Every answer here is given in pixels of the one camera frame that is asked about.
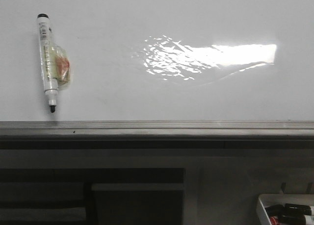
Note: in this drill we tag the white marker holder tray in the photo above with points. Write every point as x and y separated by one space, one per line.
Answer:
266 200

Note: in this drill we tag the white whiteboard marker with tape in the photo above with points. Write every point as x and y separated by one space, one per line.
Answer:
55 66

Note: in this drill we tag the dark cabinet with white top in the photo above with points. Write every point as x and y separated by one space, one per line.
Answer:
139 196

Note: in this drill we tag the white whiteboard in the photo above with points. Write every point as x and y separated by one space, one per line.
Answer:
162 60

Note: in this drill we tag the black marker in tray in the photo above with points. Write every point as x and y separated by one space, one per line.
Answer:
274 210

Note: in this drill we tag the aluminium whiteboard tray rail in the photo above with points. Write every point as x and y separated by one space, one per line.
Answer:
159 130

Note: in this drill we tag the left metal wall hook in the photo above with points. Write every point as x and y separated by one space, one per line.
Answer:
283 188

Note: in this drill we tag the red capped marker in tray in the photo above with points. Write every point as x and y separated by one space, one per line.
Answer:
294 220

